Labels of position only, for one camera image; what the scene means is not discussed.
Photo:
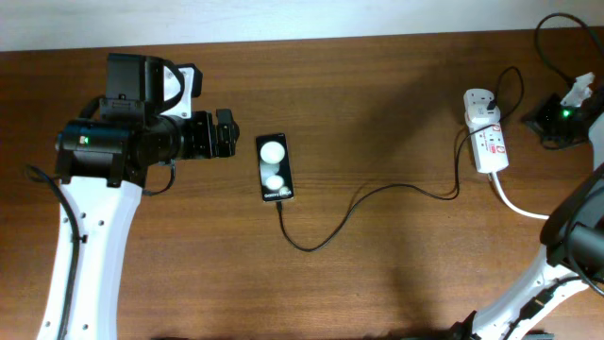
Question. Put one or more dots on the white power strip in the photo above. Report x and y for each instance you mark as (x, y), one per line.
(490, 152)

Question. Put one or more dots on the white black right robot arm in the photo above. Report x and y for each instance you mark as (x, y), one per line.
(570, 256)

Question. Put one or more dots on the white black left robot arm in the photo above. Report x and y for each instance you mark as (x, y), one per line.
(143, 118)

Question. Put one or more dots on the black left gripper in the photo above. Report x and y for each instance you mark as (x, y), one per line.
(205, 145)

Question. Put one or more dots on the white USB charger adapter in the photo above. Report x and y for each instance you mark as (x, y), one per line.
(480, 115)

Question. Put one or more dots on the black smartphone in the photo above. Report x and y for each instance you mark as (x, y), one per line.
(276, 180)

